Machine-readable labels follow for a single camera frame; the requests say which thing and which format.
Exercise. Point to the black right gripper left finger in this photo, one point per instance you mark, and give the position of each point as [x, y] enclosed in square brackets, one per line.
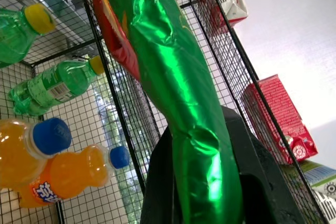
[160, 182]

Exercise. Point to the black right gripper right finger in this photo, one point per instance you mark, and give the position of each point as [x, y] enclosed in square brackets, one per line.
[260, 171]

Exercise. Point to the green foil snack bag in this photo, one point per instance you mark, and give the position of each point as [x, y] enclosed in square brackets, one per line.
[178, 77]

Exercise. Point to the red drink carton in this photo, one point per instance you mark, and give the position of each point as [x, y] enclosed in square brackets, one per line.
[281, 119]

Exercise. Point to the green and white carton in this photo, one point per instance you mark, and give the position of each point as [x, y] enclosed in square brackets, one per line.
[317, 182]

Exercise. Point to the orange soda bottle blue cap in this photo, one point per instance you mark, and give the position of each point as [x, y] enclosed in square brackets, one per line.
[71, 171]
[29, 150]

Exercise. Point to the green soda bottle yellow cap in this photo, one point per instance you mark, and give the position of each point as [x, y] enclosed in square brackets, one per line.
[18, 32]
[52, 85]

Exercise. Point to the red foil snack bag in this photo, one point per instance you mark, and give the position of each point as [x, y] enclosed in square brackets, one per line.
[115, 24]

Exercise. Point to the red and white carton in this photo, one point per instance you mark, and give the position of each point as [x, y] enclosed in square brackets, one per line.
[225, 1]

